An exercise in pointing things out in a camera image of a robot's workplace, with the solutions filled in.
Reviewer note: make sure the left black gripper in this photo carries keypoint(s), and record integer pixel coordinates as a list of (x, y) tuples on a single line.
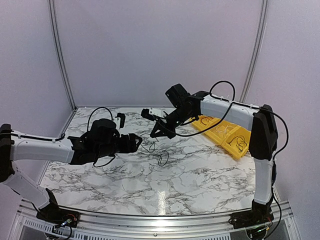
[(129, 145)]

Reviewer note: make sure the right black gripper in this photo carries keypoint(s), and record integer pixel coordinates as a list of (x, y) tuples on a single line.
[(170, 133)]

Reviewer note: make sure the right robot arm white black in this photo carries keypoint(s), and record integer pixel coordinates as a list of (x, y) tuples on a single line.
[(263, 143)]

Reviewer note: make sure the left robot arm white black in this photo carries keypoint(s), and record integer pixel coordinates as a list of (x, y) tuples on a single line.
[(102, 139)]

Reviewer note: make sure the yellow bin left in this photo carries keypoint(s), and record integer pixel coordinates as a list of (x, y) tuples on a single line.
[(205, 122)]

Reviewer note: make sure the yellow bin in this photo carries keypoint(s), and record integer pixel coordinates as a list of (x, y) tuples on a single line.
[(219, 139), (205, 122), (237, 144)]

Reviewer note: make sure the yellow bin middle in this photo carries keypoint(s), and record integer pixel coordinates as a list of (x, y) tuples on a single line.
[(219, 139)]

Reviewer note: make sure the yellow bin right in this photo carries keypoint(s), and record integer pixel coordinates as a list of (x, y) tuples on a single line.
[(237, 144)]

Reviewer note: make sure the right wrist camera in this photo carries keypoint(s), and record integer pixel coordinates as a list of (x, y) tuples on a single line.
[(153, 113)]

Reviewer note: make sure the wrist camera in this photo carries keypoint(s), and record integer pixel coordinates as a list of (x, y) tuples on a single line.
[(119, 120), (153, 113)]

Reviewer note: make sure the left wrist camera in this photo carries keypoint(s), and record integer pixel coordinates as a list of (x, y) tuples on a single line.
[(119, 120)]

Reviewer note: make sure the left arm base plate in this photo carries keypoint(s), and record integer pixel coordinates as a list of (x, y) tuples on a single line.
[(59, 216)]

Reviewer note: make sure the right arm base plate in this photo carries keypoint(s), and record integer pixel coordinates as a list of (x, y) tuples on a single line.
[(249, 218)]

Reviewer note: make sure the aluminium front rail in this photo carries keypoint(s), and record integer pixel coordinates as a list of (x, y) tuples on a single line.
[(104, 226)]

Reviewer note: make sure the right aluminium frame post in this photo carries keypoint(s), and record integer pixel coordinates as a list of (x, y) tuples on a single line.
[(257, 46)]

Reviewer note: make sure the aluminium frame post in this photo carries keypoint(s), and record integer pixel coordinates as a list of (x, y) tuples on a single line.
[(59, 53), (257, 46)]

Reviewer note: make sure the left aluminium frame post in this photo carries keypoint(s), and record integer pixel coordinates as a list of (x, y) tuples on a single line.
[(59, 53)]

